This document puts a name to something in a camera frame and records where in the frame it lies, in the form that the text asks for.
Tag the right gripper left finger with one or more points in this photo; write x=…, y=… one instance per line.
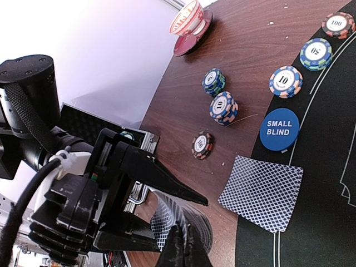
x=172, y=254

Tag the red white patterned bowl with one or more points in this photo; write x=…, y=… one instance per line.
x=189, y=20

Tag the green white chips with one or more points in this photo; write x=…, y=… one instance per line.
x=316, y=54

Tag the green white chip stack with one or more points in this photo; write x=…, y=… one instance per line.
x=213, y=82

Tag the round black poker mat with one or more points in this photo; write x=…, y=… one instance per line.
x=321, y=231

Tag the blue white chip stack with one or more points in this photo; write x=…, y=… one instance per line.
x=224, y=109

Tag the dark red saucer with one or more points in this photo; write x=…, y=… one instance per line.
x=187, y=44

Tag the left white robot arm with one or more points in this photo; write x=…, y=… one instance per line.
x=29, y=132

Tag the red black chips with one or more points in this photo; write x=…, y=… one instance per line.
x=339, y=25

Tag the blue white chips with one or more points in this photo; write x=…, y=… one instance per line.
x=286, y=82

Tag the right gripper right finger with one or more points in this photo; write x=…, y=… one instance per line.
x=194, y=252

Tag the red black chip stack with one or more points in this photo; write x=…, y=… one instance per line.
x=202, y=145

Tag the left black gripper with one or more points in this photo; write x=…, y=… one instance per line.
x=65, y=224

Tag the blue card deck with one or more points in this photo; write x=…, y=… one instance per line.
x=172, y=211

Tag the blue small blind button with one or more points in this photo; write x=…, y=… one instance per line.
x=279, y=129

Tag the chips in case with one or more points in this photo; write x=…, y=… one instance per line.
x=128, y=135

